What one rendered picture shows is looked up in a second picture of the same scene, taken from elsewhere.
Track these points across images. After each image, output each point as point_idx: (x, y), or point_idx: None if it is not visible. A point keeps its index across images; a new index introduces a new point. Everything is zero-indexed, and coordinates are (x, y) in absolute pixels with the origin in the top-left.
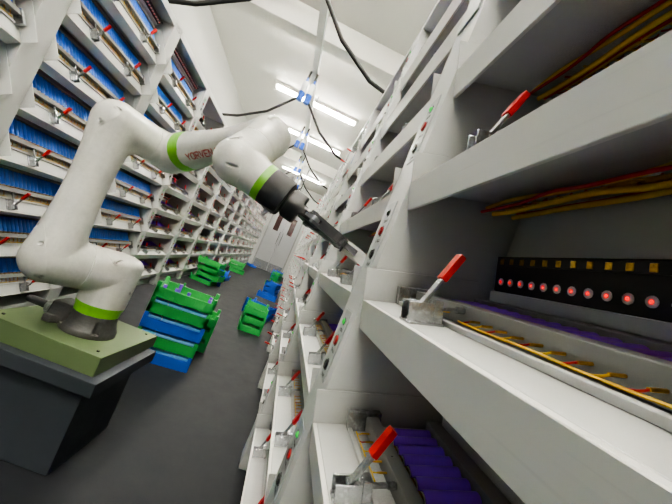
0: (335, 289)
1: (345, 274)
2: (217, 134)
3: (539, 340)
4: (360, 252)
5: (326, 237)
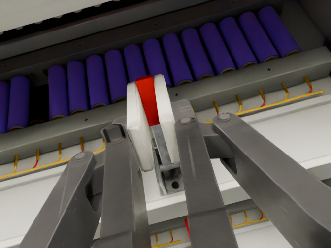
0: (167, 211)
1: (159, 171)
2: None
3: None
4: (168, 94)
5: (148, 226)
